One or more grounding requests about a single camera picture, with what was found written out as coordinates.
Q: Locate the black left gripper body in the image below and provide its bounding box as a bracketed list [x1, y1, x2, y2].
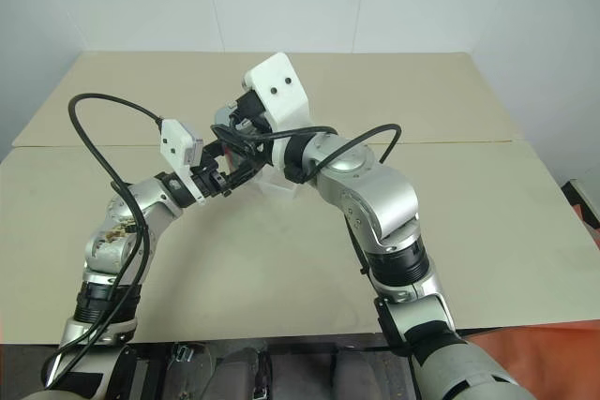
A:
[190, 162, 236, 200]

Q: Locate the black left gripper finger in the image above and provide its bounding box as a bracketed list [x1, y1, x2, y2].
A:
[202, 136, 234, 161]
[228, 156, 266, 187]

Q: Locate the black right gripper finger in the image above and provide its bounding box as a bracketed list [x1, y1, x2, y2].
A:
[210, 122, 245, 148]
[247, 135, 273, 171]

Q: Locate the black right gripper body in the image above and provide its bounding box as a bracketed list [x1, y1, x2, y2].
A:
[231, 92, 276, 140]

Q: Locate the silver jar lid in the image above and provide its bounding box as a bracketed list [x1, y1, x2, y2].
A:
[213, 105, 245, 130]

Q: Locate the clear glass jar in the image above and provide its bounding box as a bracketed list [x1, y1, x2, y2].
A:
[218, 126, 258, 182]

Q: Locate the clear plastic box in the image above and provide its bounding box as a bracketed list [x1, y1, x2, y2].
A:
[254, 166, 302, 206]

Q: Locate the small metal buckle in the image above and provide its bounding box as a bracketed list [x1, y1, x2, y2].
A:
[171, 342, 194, 363]

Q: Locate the red and black object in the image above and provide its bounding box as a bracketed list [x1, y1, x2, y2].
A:
[560, 178, 600, 260]

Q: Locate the orange cloth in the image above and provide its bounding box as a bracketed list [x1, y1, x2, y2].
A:
[461, 318, 600, 400]

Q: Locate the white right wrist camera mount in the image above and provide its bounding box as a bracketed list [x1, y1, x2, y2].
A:
[242, 52, 312, 170]

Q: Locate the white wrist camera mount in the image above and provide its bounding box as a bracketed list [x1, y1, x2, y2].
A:
[242, 52, 312, 170]
[158, 118, 208, 207]

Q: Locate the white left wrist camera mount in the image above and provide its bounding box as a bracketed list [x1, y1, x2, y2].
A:
[158, 118, 208, 207]

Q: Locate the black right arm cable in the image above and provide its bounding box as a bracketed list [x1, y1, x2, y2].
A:
[209, 123, 403, 185]

